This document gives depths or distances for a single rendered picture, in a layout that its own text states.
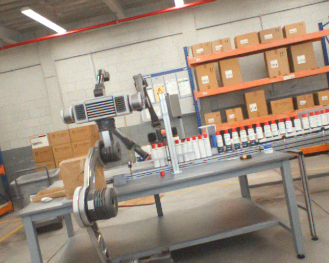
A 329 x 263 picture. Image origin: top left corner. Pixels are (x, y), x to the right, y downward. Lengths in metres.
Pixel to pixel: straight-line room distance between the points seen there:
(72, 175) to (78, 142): 3.74
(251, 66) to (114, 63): 2.97
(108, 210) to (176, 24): 6.02
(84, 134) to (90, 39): 2.48
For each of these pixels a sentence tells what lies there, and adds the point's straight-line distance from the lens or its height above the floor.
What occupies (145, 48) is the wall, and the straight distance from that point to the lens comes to 7.55.
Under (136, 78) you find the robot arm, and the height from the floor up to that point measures 1.66.
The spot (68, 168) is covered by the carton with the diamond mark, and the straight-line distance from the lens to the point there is 2.56.
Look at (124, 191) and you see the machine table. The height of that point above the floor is 0.83.
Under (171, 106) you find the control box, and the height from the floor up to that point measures 1.38.
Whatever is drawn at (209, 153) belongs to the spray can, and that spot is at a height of 0.91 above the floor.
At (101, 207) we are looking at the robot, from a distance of 1.96.
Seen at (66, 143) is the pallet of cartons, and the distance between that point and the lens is 6.43.
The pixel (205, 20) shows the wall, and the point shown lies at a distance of 7.59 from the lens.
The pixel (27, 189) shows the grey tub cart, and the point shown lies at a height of 0.68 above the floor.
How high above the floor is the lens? 1.33
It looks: 3 degrees down
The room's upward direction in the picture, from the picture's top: 11 degrees counter-clockwise
